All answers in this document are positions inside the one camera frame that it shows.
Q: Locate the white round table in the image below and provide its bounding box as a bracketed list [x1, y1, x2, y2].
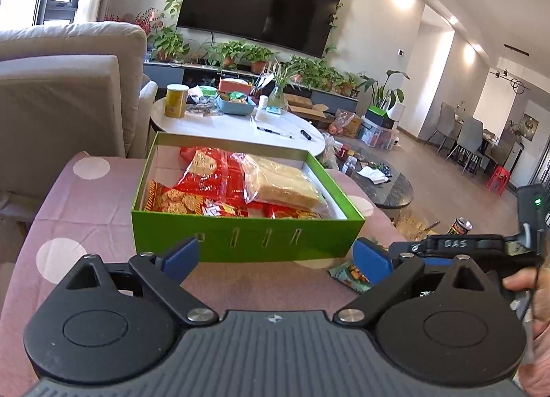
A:
[150, 96, 326, 159]

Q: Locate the black pen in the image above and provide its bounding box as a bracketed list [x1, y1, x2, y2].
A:
[256, 126, 294, 139]

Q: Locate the blue basket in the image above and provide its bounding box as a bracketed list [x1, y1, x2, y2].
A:
[215, 92, 257, 116]

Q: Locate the dark marble round table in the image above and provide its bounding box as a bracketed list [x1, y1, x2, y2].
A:
[339, 152, 415, 211]

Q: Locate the row of potted plants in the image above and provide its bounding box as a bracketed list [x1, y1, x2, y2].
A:
[148, 25, 362, 97]

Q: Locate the ring pendant lamp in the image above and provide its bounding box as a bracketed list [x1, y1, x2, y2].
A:
[490, 68, 526, 96]

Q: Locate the dark drink can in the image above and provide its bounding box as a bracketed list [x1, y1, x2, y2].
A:
[449, 217, 474, 236]

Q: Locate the green cardboard box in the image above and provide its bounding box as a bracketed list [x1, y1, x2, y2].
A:
[131, 131, 367, 264]

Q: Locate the large leafy floor plant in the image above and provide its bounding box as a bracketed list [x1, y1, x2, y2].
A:
[359, 69, 411, 110]

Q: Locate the beige sofa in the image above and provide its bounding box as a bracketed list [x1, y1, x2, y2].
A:
[0, 21, 159, 200]

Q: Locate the framed wall picture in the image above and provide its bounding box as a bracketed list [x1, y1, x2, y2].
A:
[519, 114, 541, 140]

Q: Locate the clear storage box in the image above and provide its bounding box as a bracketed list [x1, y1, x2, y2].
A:
[358, 124, 399, 151]

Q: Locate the glass vase with plant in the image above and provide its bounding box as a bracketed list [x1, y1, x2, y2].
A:
[253, 59, 301, 107]

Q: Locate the white tissue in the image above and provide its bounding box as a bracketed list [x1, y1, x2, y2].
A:
[356, 166, 391, 185]

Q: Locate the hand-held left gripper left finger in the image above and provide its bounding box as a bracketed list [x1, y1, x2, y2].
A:
[54, 237, 221, 325]

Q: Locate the red round cracker packet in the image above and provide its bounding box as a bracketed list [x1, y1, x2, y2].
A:
[175, 146, 252, 208]

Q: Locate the orange red box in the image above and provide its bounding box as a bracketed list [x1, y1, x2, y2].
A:
[218, 76, 254, 94]

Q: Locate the person's right hand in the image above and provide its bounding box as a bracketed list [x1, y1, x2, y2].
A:
[502, 267, 550, 397]

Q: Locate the clear sliced bread packet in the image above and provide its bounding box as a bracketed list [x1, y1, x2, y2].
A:
[242, 154, 332, 214]

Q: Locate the wall television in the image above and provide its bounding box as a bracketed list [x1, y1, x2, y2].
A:
[176, 0, 345, 59]

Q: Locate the red berry decoration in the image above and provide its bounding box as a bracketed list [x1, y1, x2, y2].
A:
[103, 8, 160, 36]

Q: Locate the open cardboard box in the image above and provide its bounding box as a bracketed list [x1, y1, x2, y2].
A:
[284, 94, 329, 122]

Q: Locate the green and black box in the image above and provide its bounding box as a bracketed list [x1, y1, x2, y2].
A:
[365, 107, 394, 130]

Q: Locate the red plastic stool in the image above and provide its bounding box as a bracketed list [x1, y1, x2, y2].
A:
[485, 165, 513, 196]

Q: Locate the glass jug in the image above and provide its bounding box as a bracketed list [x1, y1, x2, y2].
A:
[393, 208, 441, 240]

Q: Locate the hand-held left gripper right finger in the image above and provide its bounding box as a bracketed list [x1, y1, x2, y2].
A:
[333, 238, 503, 331]

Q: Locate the grey television cabinet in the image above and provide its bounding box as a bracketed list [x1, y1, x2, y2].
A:
[144, 61, 359, 99]

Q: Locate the yellow can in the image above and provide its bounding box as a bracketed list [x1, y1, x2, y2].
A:
[164, 84, 190, 119]

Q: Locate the red yellow crayfish snack packet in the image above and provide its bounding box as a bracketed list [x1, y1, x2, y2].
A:
[253, 203, 327, 221]

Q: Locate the orange cracker snack packet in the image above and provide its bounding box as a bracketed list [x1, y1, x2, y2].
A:
[146, 180, 222, 218]

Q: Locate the clear plastic bag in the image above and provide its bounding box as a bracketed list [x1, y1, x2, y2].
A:
[320, 134, 341, 171]

